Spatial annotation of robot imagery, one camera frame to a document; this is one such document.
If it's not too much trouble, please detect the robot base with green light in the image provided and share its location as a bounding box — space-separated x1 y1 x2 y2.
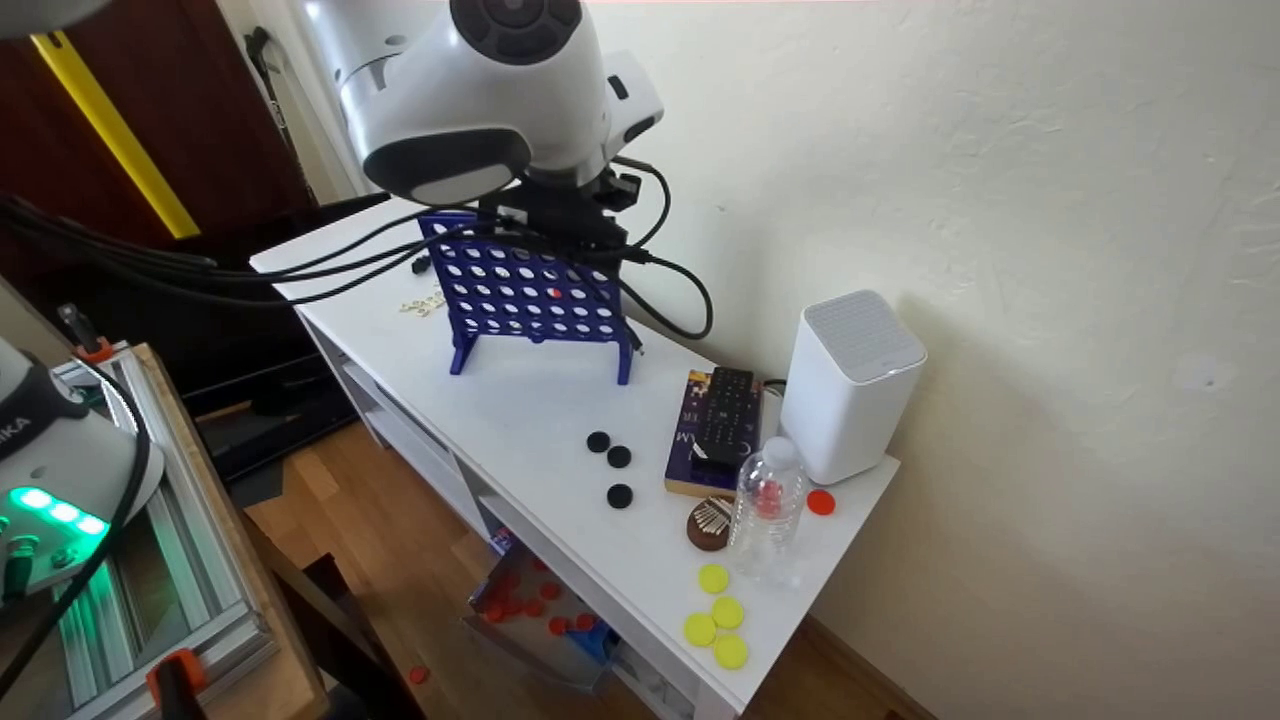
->
0 336 174 603

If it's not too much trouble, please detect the black low furniture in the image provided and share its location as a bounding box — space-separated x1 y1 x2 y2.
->
26 191 393 492

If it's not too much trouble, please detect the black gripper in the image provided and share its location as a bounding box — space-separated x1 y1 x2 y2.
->
487 173 636 266

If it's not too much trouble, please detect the dark brown door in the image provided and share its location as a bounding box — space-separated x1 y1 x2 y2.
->
0 0 325 283

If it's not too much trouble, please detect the red handled clamp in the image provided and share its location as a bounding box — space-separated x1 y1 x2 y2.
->
53 299 126 369

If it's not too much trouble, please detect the box of game pieces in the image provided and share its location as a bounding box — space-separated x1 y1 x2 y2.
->
465 534 624 696

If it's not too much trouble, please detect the blue connect four rack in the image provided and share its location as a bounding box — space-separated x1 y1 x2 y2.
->
414 203 644 390

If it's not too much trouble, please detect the black remote control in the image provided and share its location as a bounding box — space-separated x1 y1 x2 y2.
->
693 363 766 472

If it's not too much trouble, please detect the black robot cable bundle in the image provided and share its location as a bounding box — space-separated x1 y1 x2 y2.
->
0 154 722 345

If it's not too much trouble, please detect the orange clamp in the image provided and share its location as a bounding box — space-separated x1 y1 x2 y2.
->
145 647 212 720

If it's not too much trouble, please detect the aluminium frame table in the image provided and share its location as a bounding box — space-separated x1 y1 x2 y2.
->
0 342 292 720

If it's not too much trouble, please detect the black base cable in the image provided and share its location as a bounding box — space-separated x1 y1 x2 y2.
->
0 358 162 696

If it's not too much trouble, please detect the white shelf table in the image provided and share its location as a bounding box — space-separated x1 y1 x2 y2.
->
245 191 903 720

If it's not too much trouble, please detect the yellow diagonal bar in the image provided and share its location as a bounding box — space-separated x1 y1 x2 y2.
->
26 25 204 246

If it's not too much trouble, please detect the white rectangular container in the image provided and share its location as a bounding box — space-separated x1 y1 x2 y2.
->
776 288 932 488

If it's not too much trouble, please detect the brown round lid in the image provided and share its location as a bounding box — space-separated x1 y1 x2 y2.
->
684 496 742 558

